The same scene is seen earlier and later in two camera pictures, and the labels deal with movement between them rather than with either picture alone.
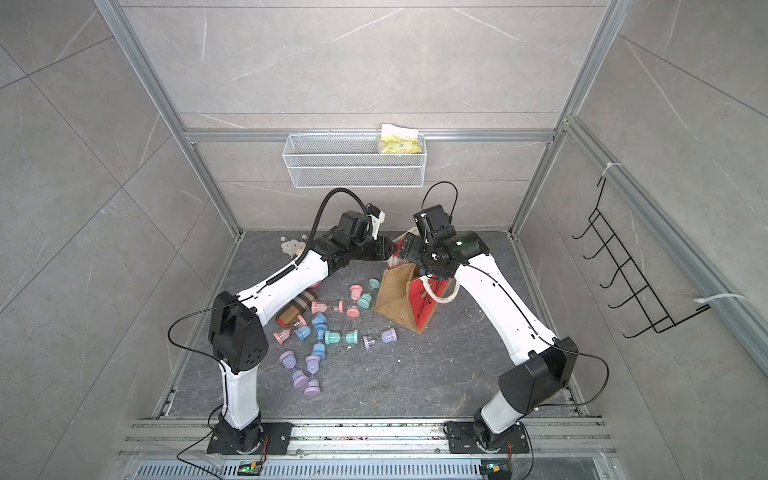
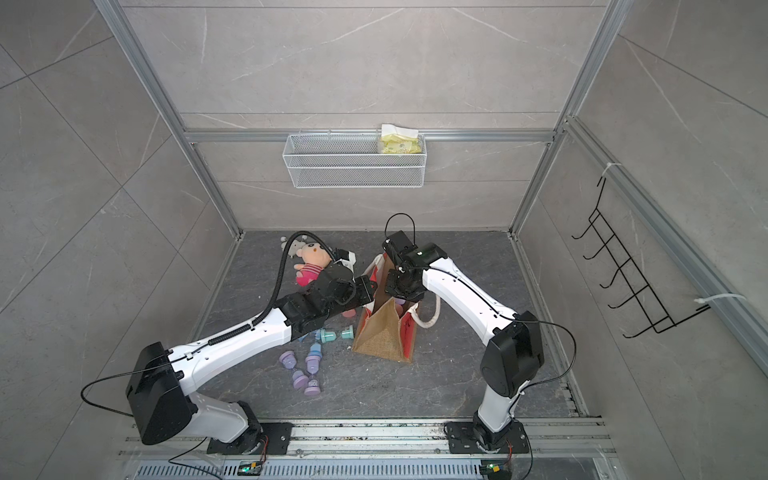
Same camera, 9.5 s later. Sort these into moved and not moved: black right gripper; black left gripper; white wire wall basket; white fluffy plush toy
Moved: black left gripper; black right gripper
Not moved: white fluffy plush toy; white wire wall basket
